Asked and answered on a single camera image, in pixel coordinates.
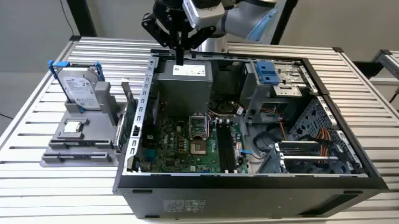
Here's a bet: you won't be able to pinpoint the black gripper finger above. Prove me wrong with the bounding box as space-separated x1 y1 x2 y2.
180 26 216 66
140 13 182 66

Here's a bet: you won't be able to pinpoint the RAM memory stick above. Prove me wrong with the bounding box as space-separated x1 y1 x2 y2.
57 153 106 158
61 140 103 145

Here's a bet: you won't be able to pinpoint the grey power supply unit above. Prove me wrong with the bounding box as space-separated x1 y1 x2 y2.
152 59 215 117

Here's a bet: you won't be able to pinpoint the blue plastic drive latch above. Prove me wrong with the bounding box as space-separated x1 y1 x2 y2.
255 61 278 84

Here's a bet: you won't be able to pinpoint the grey parts rack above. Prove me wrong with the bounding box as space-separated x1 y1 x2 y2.
40 81 126 168

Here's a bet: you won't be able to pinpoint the black case fan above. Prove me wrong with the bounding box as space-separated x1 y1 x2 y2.
146 92 163 124

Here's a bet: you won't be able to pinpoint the grey metal drive bay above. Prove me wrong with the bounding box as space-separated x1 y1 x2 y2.
239 59 312 123

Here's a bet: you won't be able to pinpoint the hard disk in blue carrier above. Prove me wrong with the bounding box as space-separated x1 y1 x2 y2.
47 60 106 114

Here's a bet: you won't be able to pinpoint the metal socket cover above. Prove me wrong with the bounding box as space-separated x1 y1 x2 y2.
188 113 210 138

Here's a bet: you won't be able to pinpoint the green graphics card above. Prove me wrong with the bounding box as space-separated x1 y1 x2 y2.
114 78 140 152

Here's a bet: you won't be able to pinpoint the CPU socket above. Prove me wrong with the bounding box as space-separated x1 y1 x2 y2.
190 137 210 156

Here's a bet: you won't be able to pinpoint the green motherboard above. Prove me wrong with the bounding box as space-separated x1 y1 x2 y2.
140 118 250 174

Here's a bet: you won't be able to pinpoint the silver CPU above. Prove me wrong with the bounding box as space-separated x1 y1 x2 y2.
63 121 83 133

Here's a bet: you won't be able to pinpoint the teal port block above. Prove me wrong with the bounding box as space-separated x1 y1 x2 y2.
143 149 156 163

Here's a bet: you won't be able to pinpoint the neighbouring metal slat table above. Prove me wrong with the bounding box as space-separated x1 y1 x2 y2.
370 49 399 103

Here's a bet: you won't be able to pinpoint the metal disk bay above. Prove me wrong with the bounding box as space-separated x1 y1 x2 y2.
258 140 340 175

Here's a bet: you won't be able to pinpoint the black open PC case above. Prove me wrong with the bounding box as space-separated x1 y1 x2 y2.
112 48 390 220

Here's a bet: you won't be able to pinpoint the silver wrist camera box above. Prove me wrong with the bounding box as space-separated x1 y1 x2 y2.
182 0 226 28

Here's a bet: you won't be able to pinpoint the black vertical frame post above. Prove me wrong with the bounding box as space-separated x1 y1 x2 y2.
271 0 299 45
67 0 98 38

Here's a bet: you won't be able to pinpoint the pale power supply wires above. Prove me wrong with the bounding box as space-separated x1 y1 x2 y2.
208 102 247 117

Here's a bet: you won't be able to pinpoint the thin wire locking lever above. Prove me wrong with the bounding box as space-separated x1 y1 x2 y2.
207 116 219 131

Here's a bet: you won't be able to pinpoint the coloured drive power wires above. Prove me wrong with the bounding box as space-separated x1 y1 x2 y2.
260 104 282 116

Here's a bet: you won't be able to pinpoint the black data cable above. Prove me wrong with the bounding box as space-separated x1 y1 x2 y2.
252 130 275 159

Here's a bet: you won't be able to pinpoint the red yellow wire bundle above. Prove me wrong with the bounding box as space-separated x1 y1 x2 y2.
314 127 332 159

